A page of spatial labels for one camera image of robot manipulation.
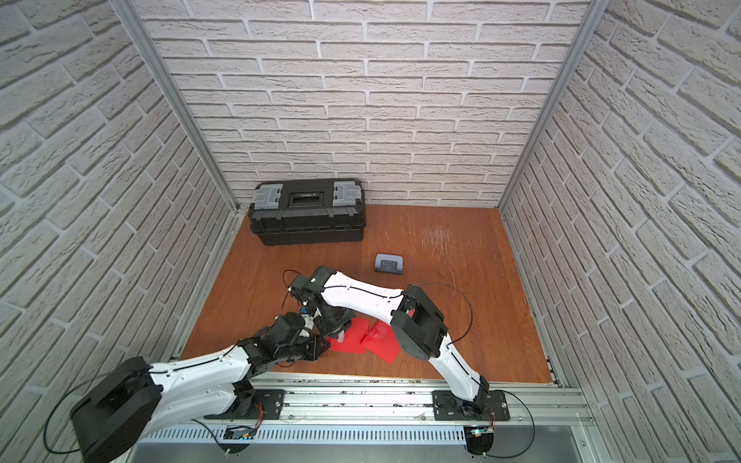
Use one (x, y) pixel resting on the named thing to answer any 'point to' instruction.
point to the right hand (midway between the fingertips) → (343, 330)
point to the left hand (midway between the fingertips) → (333, 343)
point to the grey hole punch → (391, 263)
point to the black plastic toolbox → (309, 212)
